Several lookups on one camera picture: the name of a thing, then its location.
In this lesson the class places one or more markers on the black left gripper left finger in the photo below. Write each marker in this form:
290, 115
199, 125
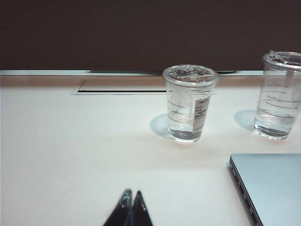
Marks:
122, 212

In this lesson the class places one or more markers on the grey desk divider panel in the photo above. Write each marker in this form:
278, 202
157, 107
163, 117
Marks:
141, 33

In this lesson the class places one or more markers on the silver Dell laptop with sticker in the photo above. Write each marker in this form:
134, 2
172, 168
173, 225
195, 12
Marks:
277, 183

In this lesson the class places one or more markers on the large clear plastic lidded cup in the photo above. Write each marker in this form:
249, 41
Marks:
275, 113

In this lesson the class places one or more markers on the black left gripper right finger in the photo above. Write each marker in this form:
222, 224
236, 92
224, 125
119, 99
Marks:
140, 212

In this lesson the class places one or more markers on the medium clear cup white label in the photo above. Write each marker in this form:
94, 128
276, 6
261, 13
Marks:
185, 108

